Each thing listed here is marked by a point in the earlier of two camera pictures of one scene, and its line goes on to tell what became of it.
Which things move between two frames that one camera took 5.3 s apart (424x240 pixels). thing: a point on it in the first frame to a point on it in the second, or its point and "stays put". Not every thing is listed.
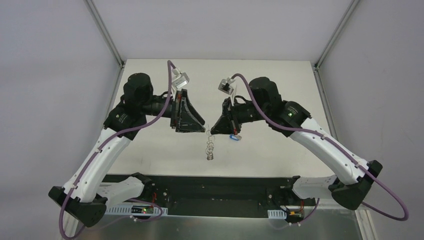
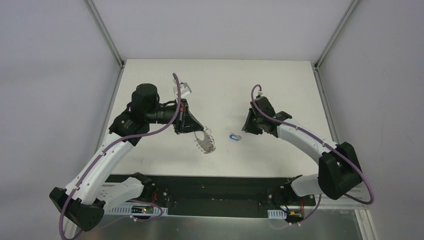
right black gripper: [227, 113] to [253, 120]
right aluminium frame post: [335, 34] stays put
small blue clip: [236, 137] stays put
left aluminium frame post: [95, 11] stays put
